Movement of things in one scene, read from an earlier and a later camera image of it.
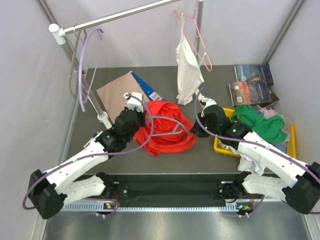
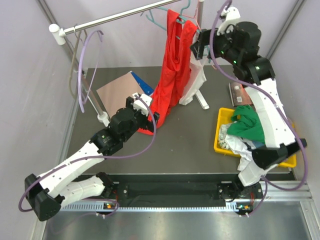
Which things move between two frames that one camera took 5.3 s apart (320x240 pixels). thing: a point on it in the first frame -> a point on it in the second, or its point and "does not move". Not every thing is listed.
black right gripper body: x=200 y=131 -> x=222 y=47
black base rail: x=172 y=189 does not move
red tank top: x=167 y=129 -> x=180 y=38
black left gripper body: x=140 y=121 does not move
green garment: x=270 y=128 does not move
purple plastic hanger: x=80 y=65 does not move
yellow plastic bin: x=229 y=113 does not move
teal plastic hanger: x=176 y=121 -> x=179 y=21
